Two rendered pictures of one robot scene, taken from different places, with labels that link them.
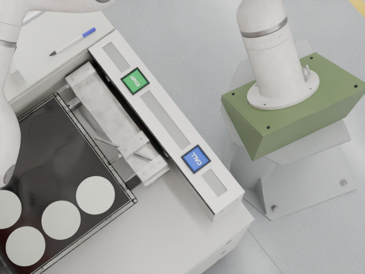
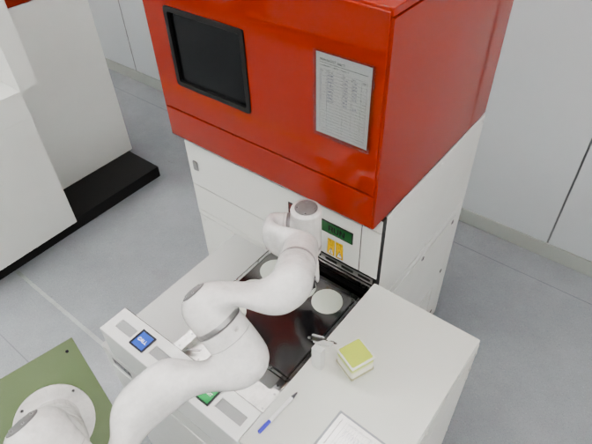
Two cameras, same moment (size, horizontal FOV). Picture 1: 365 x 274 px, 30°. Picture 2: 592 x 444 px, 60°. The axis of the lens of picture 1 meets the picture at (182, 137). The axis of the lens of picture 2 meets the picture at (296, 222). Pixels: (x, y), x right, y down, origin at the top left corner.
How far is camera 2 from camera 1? 1.40 m
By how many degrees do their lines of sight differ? 61
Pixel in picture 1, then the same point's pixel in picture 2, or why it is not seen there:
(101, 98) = (245, 392)
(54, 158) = (271, 329)
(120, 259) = not seen: hidden behind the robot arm
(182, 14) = not seen: outside the picture
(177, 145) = (160, 348)
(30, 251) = (270, 268)
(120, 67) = (225, 403)
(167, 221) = (174, 326)
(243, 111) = (98, 389)
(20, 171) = (296, 314)
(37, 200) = not seen: hidden behind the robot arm
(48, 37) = (305, 411)
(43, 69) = (299, 380)
